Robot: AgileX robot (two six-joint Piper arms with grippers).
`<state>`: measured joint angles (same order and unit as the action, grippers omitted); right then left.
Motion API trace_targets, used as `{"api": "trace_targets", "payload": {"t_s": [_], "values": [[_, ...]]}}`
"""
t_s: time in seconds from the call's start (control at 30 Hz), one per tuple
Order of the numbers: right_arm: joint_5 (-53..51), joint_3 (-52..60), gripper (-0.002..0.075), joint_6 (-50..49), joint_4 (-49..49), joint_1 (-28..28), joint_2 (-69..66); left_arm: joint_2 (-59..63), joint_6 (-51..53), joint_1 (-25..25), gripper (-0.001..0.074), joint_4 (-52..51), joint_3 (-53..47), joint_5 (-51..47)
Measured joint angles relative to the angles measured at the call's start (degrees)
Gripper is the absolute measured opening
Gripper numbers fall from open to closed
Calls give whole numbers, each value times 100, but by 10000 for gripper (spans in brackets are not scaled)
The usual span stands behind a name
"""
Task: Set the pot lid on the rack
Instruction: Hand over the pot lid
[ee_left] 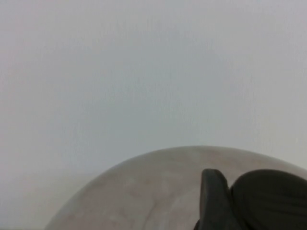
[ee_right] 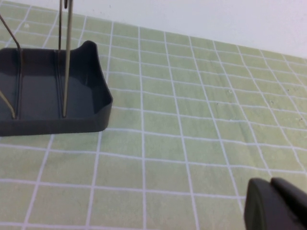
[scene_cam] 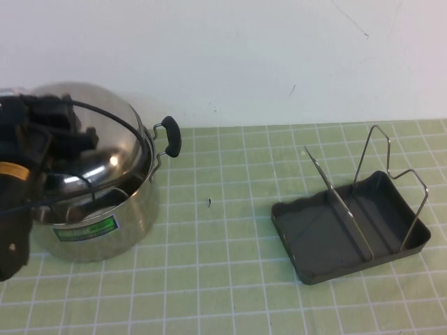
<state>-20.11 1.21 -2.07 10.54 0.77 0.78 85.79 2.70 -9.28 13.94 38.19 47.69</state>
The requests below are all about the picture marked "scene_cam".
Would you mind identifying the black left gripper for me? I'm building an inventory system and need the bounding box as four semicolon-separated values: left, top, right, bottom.
0;93;101;165

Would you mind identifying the steel pot lid black knob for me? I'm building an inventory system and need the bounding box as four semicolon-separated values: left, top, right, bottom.
29;82;156;210

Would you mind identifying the stainless steel cooking pot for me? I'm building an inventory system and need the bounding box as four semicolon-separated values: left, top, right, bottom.
30;115;183;262

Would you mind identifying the green grid table mat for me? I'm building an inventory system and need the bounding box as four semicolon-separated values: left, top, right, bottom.
0;120;447;335

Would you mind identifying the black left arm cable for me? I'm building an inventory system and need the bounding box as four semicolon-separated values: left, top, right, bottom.
0;99;147;216

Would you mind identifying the wire lid rack dark tray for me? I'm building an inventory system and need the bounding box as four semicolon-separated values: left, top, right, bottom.
271;124;432;287

